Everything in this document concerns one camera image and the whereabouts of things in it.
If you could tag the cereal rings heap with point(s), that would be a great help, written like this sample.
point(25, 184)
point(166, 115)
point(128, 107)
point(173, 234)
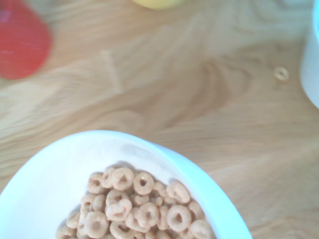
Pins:
point(139, 206)

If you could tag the plain white bowl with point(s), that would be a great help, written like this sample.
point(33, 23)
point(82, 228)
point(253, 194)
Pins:
point(62, 169)

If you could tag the white cup with cereal pieces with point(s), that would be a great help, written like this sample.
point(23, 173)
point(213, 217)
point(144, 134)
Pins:
point(311, 62)

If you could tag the yellow ceramic mug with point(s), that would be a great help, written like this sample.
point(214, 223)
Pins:
point(157, 3)

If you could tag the red speckled mug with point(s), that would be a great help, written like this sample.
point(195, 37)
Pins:
point(22, 42)

